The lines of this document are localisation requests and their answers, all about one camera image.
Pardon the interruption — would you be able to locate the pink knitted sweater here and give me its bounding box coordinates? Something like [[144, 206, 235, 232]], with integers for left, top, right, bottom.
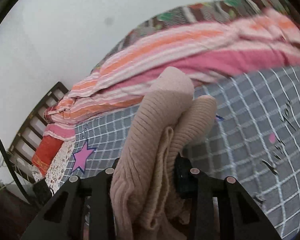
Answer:
[[110, 67, 217, 239]]

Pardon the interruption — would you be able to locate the white floral bed sheet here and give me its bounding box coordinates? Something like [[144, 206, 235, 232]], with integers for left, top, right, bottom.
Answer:
[[45, 139, 75, 193]]

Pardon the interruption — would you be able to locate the red pillow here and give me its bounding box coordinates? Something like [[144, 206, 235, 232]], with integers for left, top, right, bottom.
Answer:
[[32, 135, 64, 176]]

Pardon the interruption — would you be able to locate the grey checkered bed sheet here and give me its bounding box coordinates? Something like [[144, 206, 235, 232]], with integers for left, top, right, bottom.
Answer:
[[65, 65, 300, 240]]

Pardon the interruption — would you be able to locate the pink orange striped quilt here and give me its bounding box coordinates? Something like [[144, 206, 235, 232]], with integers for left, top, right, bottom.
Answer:
[[45, 9, 300, 141]]

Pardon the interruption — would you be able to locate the floral patterned blanket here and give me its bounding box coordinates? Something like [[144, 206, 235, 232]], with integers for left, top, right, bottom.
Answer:
[[91, 0, 293, 72]]

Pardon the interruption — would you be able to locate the black cable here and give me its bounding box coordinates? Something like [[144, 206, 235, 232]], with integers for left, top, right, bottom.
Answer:
[[0, 121, 35, 205]]

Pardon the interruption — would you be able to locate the dark wooden bed frame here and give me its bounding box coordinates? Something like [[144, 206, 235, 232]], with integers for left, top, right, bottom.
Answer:
[[6, 81, 68, 184]]

